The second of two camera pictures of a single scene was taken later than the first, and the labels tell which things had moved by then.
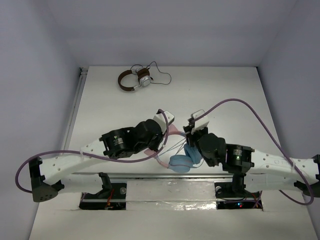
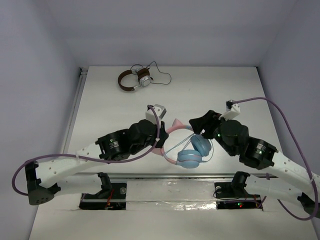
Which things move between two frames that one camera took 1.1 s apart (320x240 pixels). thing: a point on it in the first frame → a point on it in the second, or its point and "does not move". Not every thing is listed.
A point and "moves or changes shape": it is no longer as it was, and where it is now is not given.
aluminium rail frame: [79, 88] does not move
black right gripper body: [193, 139] → [216, 131]
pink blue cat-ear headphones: [179, 163] moves or changes shape
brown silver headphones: [144, 76] does not move
